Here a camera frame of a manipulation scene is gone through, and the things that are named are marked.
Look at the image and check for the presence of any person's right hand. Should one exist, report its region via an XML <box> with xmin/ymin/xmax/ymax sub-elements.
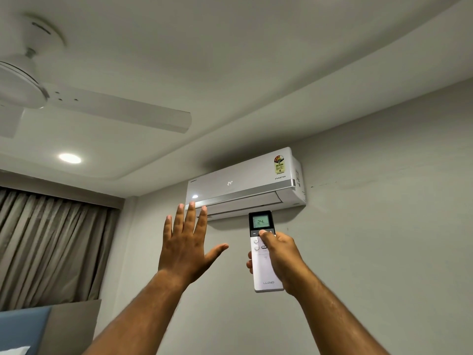
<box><xmin>246</xmin><ymin>230</ymin><xmax>315</xmax><ymax>297</ymax></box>

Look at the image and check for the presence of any grey and blue headboard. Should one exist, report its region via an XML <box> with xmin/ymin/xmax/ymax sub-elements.
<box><xmin>0</xmin><ymin>299</ymin><xmax>102</xmax><ymax>355</ymax></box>

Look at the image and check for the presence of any person's left forearm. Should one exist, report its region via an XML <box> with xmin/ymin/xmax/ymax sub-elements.
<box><xmin>82</xmin><ymin>270</ymin><xmax>193</xmax><ymax>355</ymax></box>

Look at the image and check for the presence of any grey pleated curtain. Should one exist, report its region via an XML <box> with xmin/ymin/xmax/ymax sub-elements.
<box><xmin>0</xmin><ymin>186</ymin><xmax>120</xmax><ymax>312</ymax></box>

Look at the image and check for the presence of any person's left hand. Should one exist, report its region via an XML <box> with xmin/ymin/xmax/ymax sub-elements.
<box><xmin>158</xmin><ymin>202</ymin><xmax>230</xmax><ymax>286</ymax></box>

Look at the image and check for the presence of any white air conditioner remote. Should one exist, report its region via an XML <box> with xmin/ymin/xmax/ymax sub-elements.
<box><xmin>248</xmin><ymin>210</ymin><xmax>285</xmax><ymax>293</ymax></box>

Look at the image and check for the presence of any person's right forearm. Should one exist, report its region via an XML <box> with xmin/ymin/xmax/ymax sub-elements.
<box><xmin>284</xmin><ymin>271</ymin><xmax>392</xmax><ymax>355</ymax></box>

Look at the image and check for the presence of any white ceiling fan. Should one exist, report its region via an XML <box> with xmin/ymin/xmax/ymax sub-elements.
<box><xmin>0</xmin><ymin>13</ymin><xmax>192</xmax><ymax>139</ymax></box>

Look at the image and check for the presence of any white wall air conditioner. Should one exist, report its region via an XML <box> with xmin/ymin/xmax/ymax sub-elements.
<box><xmin>186</xmin><ymin>146</ymin><xmax>307</xmax><ymax>221</ymax></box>

